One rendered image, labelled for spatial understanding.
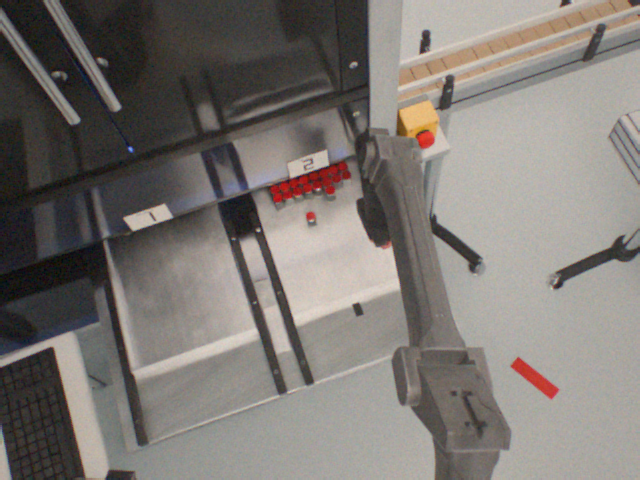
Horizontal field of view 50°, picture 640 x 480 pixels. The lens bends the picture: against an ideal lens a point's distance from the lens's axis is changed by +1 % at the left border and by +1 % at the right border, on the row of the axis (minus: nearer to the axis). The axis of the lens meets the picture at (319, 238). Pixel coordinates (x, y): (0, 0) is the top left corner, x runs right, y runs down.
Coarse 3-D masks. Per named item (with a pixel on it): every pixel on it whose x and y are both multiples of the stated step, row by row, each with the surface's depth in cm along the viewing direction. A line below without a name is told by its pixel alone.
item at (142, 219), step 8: (152, 208) 134; (160, 208) 135; (128, 216) 134; (136, 216) 134; (144, 216) 135; (160, 216) 137; (168, 216) 138; (128, 224) 136; (136, 224) 137; (144, 224) 138; (152, 224) 139
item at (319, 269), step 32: (352, 160) 154; (256, 192) 153; (352, 192) 151; (288, 224) 149; (320, 224) 148; (352, 224) 148; (288, 256) 146; (320, 256) 145; (352, 256) 145; (384, 256) 144; (288, 288) 143; (320, 288) 142; (352, 288) 142
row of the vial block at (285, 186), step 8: (336, 168) 148; (344, 168) 148; (304, 176) 148; (312, 176) 148; (320, 176) 148; (328, 176) 149; (280, 184) 148; (288, 184) 148; (296, 184) 147; (304, 184) 148; (312, 184) 149; (272, 192) 147; (280, 192) 149
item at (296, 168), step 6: (312, 156) 136; (318, 156) 137; (324, 156) 138; (294, 162) 136; (300, 162) 137; (306, 162) 138; (318, 162) 139; (324, 162) 140; (294, 168) 138; (300, 168) 139; (318, 168) 141; (294, 174) 140; (300, 174) 141
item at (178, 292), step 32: (160, 224) 151; (192, 224) 151; (128, 256) 149; (160, 256) 148; (192, 256) 147; (224, 256) 147; (128, 288) 145; (160, 288) 145; (192, 288) 144; (224, 288) 144; (128, 320) 142; (160, 320) 142; (192, 320) 141; (224, 320) 141; (128, 352) 136; (160, 352) 139; (192, 352) 137
